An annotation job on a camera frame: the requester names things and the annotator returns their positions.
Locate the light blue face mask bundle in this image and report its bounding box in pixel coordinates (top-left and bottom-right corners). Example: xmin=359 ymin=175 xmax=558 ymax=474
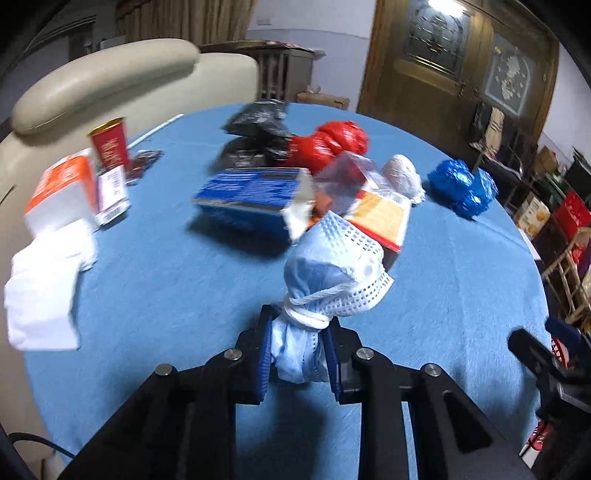
xmin=270 ymin=212 xmax=394 ymax=384

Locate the white plastic bag ball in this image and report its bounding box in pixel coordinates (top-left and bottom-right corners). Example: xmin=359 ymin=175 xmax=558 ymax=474
xmin=381 ymin=154 xmax=426 ymax=205

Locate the red plastic bag ball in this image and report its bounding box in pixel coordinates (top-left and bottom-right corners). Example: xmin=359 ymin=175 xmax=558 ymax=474
xmin=284 ymin=121 xmax=370 ymax=175

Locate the orange wrapper with red string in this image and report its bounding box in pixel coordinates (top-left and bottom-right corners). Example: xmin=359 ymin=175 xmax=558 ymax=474
xmin=308 ymin=192 xmax=332 ymax=228

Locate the red mesh trash basket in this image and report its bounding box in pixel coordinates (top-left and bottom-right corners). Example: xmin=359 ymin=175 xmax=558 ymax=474
xmin=527 ymin=336 xmax=570 ymax=452

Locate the wicker chair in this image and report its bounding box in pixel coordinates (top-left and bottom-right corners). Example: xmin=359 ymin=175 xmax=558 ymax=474
xmin=542 ymin=227 xmax=590 ymax=333

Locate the blue tablecloth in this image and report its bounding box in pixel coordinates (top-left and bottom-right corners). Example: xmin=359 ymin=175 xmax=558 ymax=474
xmin=25 ymin=106 xmax=548 ymax=479

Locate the yellow printed carton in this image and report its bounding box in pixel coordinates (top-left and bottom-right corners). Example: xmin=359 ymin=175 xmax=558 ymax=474
xmin=514 ymin=192 xmax=551 ymax=240

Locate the blue cardboard box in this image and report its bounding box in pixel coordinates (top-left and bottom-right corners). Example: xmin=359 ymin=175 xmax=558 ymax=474
xmin=192 ymin=167 xmax=315 ymax=243

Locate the clear plastic wrapper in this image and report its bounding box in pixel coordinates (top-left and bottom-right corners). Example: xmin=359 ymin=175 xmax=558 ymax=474
xmin=312 ymin=151 xmax=391 ymax=215

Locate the blue plastic bag bundle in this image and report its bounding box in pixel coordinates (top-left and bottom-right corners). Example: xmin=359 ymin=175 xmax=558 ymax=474
xmin=427 ymin=159 xmax=498 ymax=220

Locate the metal folding chair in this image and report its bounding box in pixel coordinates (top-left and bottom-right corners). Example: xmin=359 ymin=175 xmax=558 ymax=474
xmin=468 ymin=102 xmax=538 ymax=213

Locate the white barcode medicine box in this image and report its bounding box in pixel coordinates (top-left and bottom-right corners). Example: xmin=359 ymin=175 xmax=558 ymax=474
xmin=95 ymin=165 xmax=130 ymax=227

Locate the black plastic bag bundle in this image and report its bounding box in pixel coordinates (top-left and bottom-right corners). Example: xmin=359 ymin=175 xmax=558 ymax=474
xmin=216 ymin=99 xmax=291 ymax=169

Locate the dark red foil packet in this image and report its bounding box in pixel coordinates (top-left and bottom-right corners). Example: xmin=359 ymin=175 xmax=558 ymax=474
xmin=125 ymin=150 xmax=163 ymax=185

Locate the white tissue stack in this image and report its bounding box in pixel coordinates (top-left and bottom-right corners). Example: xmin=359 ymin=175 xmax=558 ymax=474
xmin=4 ymin=219 xmax=98 ymax=351

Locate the cardboard box on floor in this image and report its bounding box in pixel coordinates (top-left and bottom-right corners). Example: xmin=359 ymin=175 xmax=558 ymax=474
xmin=295 ymin=91 xmax=349 ymax=111

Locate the orange white tissue pack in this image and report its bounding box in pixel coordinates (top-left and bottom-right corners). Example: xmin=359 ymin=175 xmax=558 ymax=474
xmin=24 ymin=148 xmax=98 ymax=238

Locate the red paper cup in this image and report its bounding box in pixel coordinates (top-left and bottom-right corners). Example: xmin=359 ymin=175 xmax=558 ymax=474
xmin=88 ymin=117 xmax=129 ymax=170

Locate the wooden radiator cabinet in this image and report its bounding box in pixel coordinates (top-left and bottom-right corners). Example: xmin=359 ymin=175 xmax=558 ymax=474
xmin=199 ymin=39 xmax=315 ymax=102

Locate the brown wooden door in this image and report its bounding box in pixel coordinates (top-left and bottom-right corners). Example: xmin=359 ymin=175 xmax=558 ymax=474
xmin=356 ymin=0 xmax=559 ymax=159

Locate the cream leather sofa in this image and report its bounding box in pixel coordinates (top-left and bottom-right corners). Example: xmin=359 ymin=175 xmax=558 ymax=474
xmin=0 ymin=38 xmax=260 ymax=480

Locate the brown curtain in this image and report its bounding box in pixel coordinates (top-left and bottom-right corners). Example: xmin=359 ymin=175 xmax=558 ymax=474
xmin=115 ymin=0 xmax=257 ymax=46

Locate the black cable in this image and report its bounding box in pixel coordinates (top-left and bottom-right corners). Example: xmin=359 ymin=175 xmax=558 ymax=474
xmin=6 ymin=431 xmax=76 ymax=462

